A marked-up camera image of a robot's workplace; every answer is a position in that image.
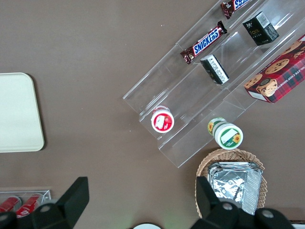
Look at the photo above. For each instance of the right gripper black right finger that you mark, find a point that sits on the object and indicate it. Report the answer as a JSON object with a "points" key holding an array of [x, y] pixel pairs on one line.
{"points": [[209, 205]]}

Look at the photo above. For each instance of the small black box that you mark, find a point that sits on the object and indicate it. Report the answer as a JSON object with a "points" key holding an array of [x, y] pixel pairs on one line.
{"points": [[259, 29], [214, 69]]}

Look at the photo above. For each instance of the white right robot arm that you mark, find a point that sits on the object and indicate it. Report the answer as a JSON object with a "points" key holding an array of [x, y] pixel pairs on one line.
{"points": [[145, 226]]}

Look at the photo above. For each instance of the clear acrylic tiered shelf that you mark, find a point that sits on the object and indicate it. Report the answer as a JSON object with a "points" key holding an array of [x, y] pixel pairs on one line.
{"points": [[166, 78]]}

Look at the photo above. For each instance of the cream plastic tray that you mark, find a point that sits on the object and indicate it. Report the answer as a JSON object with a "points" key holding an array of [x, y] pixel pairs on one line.
{"points": [[16, 112]]}

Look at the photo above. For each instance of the red-lid white cup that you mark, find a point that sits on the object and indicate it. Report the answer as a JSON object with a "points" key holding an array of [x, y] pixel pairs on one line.
{"points": [[162, 121]]}

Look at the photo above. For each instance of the red tartan cookie box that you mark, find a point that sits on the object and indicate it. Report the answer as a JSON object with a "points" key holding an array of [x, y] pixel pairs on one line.
{"points": [[278, 78]]}

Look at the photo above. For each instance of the silver foil packets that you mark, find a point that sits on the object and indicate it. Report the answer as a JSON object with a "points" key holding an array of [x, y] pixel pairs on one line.
{"points": [[233, 186]]}

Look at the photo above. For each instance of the clear acrylic bottle rack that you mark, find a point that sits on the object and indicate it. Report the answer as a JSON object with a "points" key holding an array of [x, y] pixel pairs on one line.
{"points": [[46, 193]]}

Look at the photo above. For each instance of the red cola bottle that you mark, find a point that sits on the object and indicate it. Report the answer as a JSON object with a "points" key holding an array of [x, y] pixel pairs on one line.
{"points": [[9, 204], [29, 205]]}

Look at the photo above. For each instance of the green-lid sunflower cup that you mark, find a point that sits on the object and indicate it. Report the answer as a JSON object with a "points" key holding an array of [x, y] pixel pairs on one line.
{"points": [[228, 137]]}

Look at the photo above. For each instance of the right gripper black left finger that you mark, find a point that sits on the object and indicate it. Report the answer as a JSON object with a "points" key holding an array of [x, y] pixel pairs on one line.
{"points": [[71, 198]]}

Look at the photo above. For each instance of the Snickers chocolate bar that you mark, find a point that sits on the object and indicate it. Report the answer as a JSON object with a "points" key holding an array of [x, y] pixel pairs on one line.
{"points": [[205, 43], [232, 7]]}

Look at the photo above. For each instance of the light tan wicker basket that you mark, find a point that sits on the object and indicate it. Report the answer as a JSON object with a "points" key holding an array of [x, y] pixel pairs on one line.
{"points": [[238, 155]]}

